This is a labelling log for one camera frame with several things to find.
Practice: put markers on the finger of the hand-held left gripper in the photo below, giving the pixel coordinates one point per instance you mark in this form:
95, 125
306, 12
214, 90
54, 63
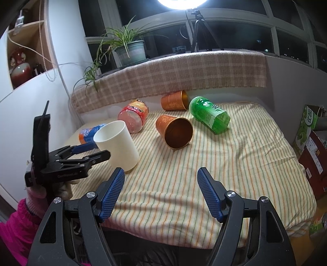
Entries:
84, 147
98, 156

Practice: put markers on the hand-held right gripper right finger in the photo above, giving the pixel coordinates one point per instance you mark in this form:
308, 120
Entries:
209, 197

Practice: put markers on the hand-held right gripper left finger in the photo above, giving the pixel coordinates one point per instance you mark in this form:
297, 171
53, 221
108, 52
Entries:
112, 197

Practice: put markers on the white cup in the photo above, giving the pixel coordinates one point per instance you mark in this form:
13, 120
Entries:
120, 148

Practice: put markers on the person's left forearm pink sleeve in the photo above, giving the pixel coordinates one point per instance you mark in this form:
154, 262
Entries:
20, 225

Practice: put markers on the orange metallic cup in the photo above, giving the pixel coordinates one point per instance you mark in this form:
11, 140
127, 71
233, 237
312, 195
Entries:
173, 102
167, 122

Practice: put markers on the person's left hand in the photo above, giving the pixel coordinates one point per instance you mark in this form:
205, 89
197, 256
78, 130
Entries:
65, 190

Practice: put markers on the orange blue label bottle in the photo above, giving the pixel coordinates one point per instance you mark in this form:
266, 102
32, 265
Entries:
88, 133

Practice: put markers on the striped bed sheet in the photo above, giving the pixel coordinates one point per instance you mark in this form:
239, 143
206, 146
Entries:
178, 179

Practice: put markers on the red label plastic bottle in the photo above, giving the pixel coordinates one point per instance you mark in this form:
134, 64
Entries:
132, 115

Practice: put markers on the red ceramic vase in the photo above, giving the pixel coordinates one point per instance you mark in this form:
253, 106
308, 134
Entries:
20, 74

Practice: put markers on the green plastic bottle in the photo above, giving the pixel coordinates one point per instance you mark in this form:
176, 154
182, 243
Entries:
207, 112

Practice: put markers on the spider plant in grey pot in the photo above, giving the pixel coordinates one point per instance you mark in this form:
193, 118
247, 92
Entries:
131, 52

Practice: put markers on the red cardboard box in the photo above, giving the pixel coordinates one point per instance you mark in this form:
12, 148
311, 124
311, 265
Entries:
314, 158

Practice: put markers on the green printed packet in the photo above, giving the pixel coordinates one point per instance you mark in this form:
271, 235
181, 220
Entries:
316, 227

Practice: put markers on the plaid blanket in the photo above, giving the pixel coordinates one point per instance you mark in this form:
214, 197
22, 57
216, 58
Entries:
178, 74

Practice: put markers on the green carton box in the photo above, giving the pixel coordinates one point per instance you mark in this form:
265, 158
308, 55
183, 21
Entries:
305, 128

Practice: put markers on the white charger plug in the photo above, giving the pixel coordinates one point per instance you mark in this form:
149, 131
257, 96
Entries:
19, 22

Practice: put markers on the black tripod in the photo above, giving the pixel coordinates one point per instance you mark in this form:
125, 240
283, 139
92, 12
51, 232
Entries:
198, 28

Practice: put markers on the wooden wall shelf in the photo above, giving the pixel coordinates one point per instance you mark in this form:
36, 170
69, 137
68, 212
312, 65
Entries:
38, 46

